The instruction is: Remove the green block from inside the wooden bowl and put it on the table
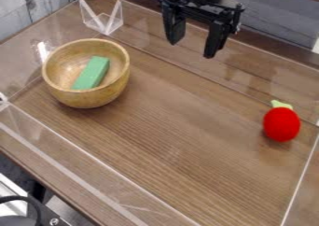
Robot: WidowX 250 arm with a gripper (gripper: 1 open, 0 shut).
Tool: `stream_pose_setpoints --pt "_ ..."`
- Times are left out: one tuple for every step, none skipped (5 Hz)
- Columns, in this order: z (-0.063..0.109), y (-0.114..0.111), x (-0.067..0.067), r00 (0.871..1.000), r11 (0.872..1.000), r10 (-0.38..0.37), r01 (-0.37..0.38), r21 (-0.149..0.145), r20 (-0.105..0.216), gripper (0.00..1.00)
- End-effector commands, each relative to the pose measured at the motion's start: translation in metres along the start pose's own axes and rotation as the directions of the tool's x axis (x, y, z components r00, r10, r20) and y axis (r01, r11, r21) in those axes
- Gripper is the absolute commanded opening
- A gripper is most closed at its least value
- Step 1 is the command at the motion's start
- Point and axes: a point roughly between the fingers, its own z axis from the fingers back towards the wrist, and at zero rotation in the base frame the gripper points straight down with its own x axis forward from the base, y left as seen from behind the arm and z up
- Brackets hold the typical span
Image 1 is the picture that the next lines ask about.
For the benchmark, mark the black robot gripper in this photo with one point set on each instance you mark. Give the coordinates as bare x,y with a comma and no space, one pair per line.
176,10

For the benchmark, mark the green rectangular block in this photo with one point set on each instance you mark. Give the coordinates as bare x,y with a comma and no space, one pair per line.
92,73

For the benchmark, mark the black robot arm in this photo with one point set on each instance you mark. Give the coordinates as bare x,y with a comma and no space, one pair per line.
220,14

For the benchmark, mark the wooden bowl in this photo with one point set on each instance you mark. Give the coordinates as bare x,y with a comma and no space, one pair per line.
64,65

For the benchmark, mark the clear acrylic corner bracket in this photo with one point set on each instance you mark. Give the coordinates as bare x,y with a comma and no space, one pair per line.
104,23

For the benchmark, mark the clear acrylic tray wall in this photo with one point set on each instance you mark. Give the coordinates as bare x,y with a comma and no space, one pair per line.
173,155

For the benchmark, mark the black metal bracket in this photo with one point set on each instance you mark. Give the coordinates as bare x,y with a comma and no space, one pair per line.
49,217

